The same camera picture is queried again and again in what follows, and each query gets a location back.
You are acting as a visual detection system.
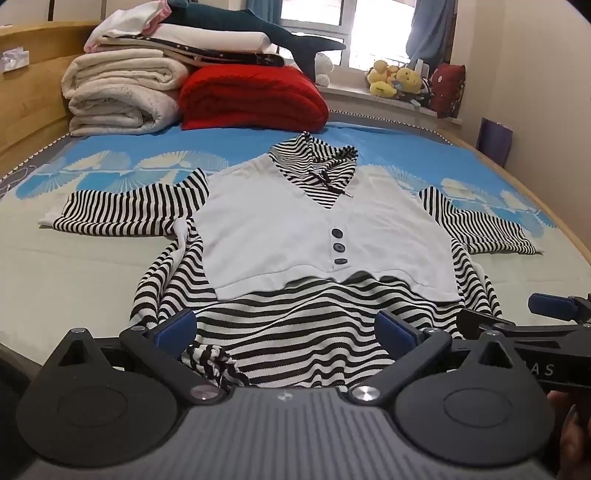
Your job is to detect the white tissue packet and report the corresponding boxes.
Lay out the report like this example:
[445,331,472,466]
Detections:
[0,46,30,73]

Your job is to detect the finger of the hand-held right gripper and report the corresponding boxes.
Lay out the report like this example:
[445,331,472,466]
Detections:
[455,307,591,343]
[527,292,591,325]

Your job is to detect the yellow and blue plush toy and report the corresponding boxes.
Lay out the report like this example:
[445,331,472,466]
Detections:
[392,67,424,94]

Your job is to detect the white folded cloth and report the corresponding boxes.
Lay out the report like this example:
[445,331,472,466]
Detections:
[85,0,168,51]

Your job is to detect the purple box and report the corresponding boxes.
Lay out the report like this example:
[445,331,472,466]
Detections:
[476,117,514,168]

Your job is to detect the white folded sheet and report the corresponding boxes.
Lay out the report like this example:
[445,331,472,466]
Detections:
[99,23,273,54]

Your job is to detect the window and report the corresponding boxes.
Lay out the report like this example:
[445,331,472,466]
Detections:
[276,0,422,71]

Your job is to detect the white window sill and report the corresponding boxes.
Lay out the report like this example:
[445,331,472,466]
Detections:
[318,84,462,126]

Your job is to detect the red folded blanket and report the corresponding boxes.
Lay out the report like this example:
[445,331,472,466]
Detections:
[178,65,329,133]

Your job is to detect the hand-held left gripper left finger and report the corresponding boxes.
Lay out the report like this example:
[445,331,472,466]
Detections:
[44,308,225,408]

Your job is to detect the person's right hand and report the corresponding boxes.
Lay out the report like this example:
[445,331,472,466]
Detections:
[546,390,591,480]

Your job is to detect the dark blue shark plush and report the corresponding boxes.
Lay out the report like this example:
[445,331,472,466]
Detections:
[161,0,347,77]

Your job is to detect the dark red cushion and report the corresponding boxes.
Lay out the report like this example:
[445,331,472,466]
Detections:
[429,62,466,117]

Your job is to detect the dark dotted folded blanket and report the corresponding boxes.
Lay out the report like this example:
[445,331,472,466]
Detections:
[159,39,287,70]

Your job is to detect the yellow duck plush toy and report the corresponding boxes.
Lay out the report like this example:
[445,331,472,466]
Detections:
[367,60,400,98]

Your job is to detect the striped and white child's top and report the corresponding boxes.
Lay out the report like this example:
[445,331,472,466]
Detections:
[38,131,546,393]

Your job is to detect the black-and-white striped plush toy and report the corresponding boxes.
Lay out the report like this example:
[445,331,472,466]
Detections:
[417,76,435,110]

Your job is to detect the pink cloth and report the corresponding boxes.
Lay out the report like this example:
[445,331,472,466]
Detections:
[140,0,172,36]

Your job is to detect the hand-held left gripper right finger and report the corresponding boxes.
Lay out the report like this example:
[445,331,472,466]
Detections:
[346,310,532,409]

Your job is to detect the white plush toy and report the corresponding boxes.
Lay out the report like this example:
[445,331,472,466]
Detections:
[313,52,336,88]

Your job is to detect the blue curtain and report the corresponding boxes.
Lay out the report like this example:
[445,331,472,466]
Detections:
[405,0,459,66]
[245,0,283,34]

